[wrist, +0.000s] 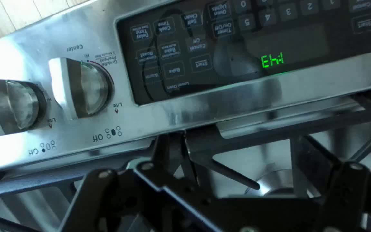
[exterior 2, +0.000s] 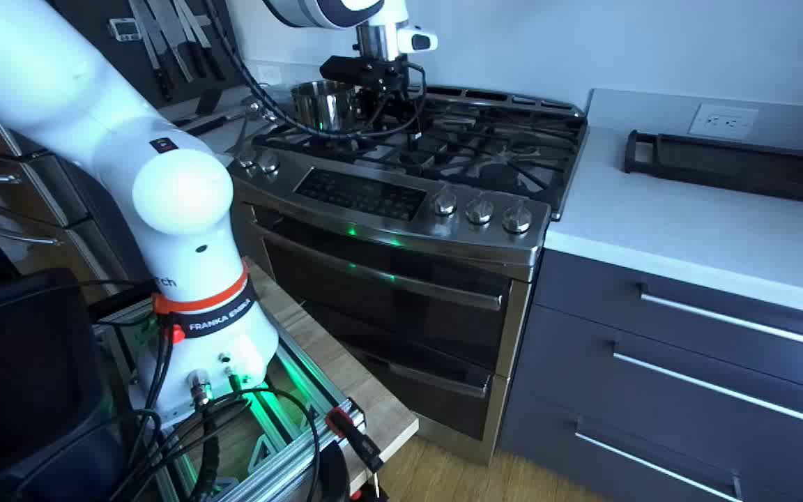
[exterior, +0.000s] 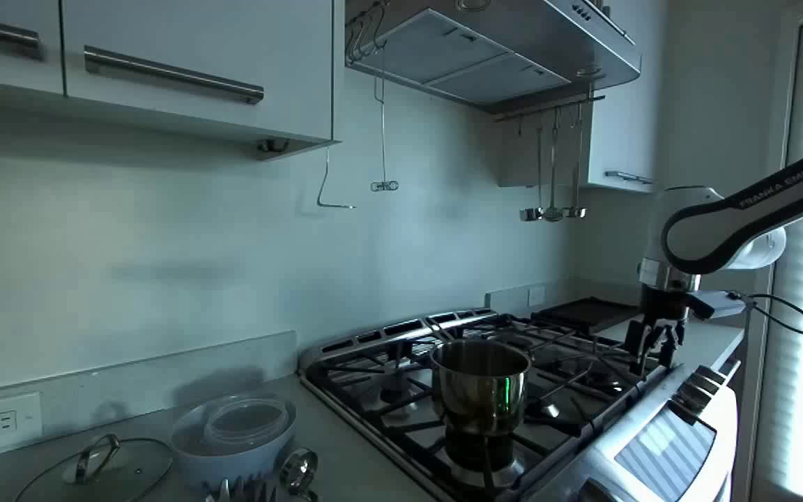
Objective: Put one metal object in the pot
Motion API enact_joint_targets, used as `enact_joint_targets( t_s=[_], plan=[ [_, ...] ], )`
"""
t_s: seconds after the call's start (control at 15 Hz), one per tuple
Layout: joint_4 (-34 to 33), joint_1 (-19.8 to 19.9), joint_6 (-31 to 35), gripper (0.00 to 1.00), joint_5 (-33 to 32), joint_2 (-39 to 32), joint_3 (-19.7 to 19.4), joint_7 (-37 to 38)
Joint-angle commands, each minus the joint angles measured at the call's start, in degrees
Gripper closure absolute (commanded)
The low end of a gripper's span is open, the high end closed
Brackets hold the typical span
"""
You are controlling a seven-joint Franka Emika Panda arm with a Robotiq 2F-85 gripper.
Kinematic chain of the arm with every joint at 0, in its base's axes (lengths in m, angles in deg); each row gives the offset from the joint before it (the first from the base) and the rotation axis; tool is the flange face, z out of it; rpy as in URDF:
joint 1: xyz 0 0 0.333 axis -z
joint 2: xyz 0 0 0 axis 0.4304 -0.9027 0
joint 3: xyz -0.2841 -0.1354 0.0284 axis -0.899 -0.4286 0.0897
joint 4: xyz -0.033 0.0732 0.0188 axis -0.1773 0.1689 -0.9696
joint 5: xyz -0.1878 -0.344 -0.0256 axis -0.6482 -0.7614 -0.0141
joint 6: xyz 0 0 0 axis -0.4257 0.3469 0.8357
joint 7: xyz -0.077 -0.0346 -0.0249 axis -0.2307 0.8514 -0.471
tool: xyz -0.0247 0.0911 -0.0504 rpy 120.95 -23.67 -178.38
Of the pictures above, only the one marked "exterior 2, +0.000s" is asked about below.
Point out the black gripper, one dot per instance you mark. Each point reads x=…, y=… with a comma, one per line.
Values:
x=385, y=74

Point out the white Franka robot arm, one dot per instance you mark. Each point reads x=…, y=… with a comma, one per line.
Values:
x=178, y=197

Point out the stainless steel pot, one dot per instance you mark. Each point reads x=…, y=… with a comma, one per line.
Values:
x=326, y=106

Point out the oven control panel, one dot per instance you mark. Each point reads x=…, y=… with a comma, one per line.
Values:
x=361, y=194

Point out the silver stove knob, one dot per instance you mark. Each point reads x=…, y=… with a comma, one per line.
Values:
x=269, y=169
x=444, y=204
x=516, y=222
x=245, y=165
x=477, y=212

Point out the stainless gas range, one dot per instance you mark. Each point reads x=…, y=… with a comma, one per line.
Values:
x=403, y=270

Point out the dark framed rack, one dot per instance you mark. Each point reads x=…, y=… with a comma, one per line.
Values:
x=168, y=45

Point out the wooden robot cart top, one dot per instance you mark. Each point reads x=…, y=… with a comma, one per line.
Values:
x=347, y=373

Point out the red black clamp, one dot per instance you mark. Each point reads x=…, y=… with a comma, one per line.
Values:
x=357, y=437

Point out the white outlet beside tray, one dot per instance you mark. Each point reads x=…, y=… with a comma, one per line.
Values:
x=722, y=120

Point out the black griddle tray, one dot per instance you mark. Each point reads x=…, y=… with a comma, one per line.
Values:
x=746, y=165

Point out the black box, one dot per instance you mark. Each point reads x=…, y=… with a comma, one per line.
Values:
x=19, y=373

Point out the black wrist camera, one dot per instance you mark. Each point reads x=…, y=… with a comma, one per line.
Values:
x=340, y=69

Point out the aluminium cart frame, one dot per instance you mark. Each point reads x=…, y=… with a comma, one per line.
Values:
x=272, y=455

